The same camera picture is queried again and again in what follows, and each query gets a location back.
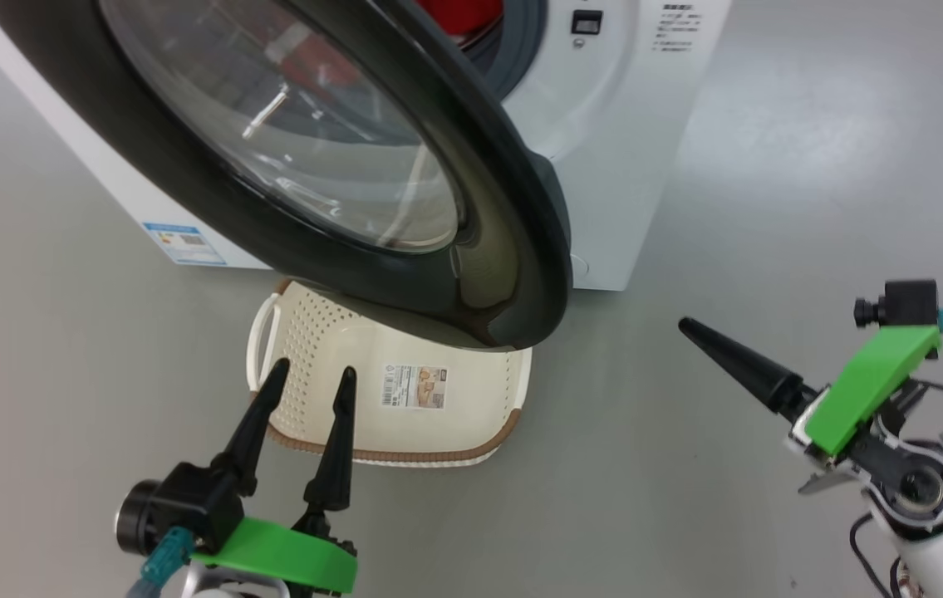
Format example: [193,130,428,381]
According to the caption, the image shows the white front-load washing machine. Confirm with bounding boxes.
[0,0,734,292]

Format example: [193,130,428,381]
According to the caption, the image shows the teal left camera connector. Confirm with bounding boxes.
[141,526,194,585]

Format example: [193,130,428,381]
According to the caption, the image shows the cream perforated laundry basket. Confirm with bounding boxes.
[245,280,533,468]

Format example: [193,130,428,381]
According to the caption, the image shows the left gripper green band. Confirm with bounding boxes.
[180,358,359,598]

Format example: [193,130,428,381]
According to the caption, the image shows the blue energy label sticker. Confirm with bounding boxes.
[143,222,228,267]

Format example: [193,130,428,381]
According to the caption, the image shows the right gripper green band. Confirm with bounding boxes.
[677,317,943,497]

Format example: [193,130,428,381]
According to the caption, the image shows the red garment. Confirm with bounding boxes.
[415,0,506,39]

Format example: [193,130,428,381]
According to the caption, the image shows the basket product label sticker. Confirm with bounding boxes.
[381,364,448,410]

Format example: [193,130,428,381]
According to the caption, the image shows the black washing machine door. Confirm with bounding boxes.
[0,0,574,352]

